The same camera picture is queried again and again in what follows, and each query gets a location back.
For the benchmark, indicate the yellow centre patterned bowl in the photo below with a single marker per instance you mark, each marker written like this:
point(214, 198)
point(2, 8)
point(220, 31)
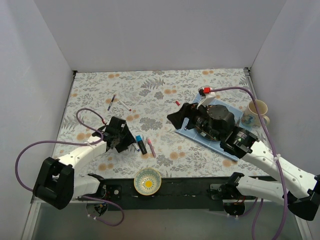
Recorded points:
point(147, 181)

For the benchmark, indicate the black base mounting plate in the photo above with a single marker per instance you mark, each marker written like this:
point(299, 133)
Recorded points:
point(207, 193)

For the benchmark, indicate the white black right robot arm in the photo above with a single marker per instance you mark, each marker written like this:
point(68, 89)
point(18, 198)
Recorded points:
point(300, 189)

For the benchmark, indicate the white blue marker pen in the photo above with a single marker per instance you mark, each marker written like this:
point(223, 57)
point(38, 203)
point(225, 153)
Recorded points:
point(136, 147)

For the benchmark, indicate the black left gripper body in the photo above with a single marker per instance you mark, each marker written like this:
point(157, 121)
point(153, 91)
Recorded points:
point(119, 136)

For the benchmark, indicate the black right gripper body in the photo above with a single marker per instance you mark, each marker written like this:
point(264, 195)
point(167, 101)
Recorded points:
point(188, 117)

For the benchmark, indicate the aluminium frame rail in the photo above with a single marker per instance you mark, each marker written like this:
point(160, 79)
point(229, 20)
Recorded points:
point(262, 221)

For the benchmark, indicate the black blue highlighter pen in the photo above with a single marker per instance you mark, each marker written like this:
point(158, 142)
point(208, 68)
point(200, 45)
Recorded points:
point(141, 144)

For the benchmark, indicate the purple black pen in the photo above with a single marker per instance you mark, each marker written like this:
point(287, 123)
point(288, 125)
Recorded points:
point(111, 102)

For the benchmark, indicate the cream painted mug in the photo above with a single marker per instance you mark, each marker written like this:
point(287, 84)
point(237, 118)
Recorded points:
point(250, 116)

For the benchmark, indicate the light blue checkered napkin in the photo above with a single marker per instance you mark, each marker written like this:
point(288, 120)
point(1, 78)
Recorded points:
point(193, 135)

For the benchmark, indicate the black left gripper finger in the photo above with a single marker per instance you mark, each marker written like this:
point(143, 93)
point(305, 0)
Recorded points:
point(111, 141)
point(125, 139)

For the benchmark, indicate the striped rim cream plate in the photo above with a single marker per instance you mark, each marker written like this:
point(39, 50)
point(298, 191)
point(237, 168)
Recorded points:
point(211, 135)

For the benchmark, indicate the floral patterned tablecloth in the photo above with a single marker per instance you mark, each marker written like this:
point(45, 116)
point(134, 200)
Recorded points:
point(151, 95)

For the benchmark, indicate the white red marker pen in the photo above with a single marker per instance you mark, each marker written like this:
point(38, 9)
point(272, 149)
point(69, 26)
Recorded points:
point(124, 105)

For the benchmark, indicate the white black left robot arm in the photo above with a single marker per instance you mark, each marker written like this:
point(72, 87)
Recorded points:
point(57, 182)

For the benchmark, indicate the pink marker pen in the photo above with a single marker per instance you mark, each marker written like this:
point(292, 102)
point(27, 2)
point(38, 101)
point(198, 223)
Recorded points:
point(151, 147)

